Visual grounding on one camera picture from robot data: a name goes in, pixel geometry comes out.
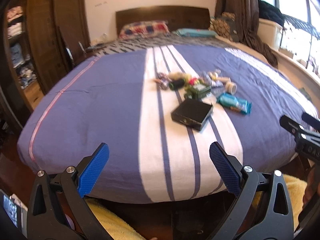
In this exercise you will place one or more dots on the yellow fluffy blanket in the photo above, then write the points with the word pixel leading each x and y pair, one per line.
pixel 115 226

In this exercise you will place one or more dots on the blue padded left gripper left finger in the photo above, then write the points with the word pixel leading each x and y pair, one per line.
pixel 90 169

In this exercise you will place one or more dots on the dark wooden headboard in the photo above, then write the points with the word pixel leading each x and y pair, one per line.
pixel 177 16

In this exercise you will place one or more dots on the black clothing pile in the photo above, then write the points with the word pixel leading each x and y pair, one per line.
pixel 271 13

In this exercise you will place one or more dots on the teal pillow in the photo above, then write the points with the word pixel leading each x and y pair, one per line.
pixel 187 32

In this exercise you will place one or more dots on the brown curtain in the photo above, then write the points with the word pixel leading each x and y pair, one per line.
pixel 247 23

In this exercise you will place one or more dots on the white tape roll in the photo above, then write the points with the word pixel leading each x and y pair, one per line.
pixel 230 87

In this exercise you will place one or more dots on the floral patterned bag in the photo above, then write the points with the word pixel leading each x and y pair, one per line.
pixel 225 26

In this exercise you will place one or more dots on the teal wipes packet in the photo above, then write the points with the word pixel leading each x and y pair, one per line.
pixel 233 103

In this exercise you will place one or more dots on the white storage box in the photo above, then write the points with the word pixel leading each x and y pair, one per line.
pixel 270 33

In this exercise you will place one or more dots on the purple wrapped candy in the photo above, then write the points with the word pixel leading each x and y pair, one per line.
pixel 163 80

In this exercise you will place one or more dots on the dark wooden chair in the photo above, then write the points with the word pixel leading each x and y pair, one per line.
pixel 72 46

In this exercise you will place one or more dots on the person's right hand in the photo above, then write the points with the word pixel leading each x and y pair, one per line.
pixel 308 194

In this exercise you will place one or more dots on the black metal rack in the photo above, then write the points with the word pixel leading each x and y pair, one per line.
pixel 302 40

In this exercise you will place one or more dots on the black flat box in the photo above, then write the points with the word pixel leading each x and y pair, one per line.
pixel 192 113

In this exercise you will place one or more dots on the green lotion bottle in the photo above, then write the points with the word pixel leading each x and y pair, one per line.
pixel 197 92

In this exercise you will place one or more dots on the plaid red blue pillow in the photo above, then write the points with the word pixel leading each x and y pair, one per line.
pixel 144 29

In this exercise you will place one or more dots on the dark wooden wardrobe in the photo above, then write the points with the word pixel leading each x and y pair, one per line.
pixel 32 56

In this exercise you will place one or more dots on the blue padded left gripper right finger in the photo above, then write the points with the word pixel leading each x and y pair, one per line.
pixel 227 167

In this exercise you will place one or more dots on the black thread spool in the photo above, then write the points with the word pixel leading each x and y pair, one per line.
pixel 177 84

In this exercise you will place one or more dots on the small phone screen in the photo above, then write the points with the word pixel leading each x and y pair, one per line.
pixel 13 210

